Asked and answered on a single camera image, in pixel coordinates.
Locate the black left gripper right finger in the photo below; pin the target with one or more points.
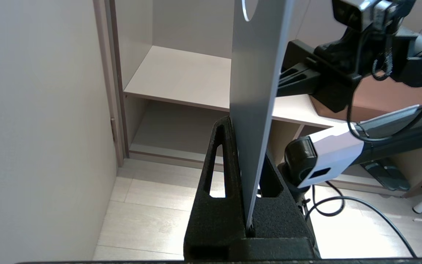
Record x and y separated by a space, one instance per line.
280 231

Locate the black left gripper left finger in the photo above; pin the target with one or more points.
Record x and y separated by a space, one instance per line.
214 227

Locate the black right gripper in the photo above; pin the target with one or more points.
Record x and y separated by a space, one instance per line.
339 91

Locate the white and blue door hanger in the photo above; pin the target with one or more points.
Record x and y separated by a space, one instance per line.
255 91

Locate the white room door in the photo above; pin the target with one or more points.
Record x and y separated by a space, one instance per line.
31 128

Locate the reddish brown flat box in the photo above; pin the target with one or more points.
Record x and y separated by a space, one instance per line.
390 97

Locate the pale wardrobe shelf board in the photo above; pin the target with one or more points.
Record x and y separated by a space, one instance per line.
181 77

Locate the dark grey flat slipper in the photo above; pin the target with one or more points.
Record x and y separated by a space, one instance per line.
387 176

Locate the black right camera bracket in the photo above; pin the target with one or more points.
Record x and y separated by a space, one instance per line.
339 51

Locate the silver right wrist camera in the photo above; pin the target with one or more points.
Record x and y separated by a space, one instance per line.
368 14

